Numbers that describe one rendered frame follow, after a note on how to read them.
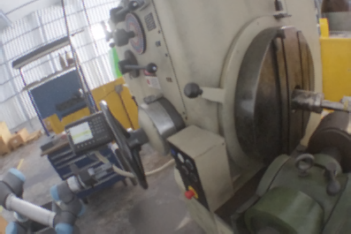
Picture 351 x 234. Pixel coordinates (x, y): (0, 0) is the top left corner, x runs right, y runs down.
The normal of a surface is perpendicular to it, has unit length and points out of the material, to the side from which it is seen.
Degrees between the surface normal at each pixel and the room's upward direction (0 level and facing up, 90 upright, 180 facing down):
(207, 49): 90
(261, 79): 90
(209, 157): 90
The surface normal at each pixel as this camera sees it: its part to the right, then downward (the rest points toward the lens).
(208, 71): 0.49, 0.17
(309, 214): -0.01, -0.72
